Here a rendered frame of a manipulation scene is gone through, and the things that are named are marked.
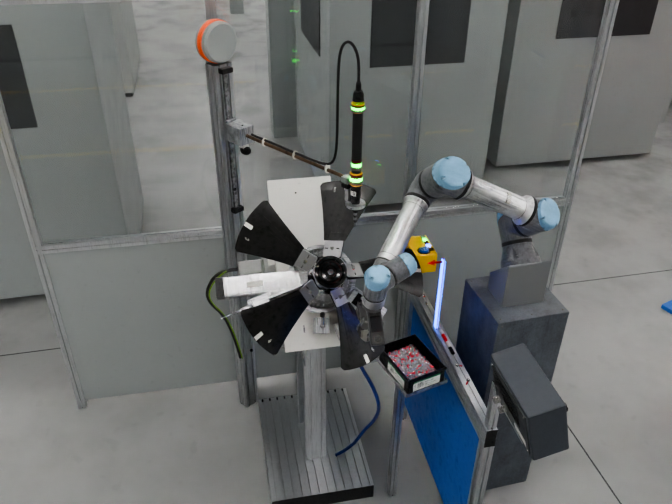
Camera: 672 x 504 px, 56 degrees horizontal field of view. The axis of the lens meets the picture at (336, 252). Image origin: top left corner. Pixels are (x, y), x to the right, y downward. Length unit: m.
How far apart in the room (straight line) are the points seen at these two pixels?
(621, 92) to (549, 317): 4.04
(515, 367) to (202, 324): 1.83
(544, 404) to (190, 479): 1.89
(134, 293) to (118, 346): 0.34
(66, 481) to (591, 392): 2.71
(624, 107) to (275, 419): 4.44
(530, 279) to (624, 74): 4.00
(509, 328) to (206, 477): 1.59
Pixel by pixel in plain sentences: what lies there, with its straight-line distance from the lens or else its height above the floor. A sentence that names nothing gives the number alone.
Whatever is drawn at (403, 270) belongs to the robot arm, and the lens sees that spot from 2.04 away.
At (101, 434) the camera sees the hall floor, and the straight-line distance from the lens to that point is 3.53.
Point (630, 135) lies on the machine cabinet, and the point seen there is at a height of 0.25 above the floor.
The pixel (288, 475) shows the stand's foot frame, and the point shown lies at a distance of 3.08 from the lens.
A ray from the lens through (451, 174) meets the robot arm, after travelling 2.20.
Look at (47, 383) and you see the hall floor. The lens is 3.91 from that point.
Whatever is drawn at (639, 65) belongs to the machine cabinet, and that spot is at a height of 0.91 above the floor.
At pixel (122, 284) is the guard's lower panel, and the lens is 3.17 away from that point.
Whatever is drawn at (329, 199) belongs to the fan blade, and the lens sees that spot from 2.40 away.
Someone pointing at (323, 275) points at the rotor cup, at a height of 1.21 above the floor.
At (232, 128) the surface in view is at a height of 1.57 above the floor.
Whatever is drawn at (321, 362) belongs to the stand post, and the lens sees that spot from 2.71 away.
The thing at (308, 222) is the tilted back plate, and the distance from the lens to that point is 2.57.
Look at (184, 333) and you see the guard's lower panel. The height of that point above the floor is 0.42.
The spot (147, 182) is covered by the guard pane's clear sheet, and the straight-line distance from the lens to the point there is 2.90.
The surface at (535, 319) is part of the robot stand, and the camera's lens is 2.55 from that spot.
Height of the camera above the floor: 2.50
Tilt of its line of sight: 32 degrees down
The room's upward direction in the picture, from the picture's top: 1 degrees clockwise
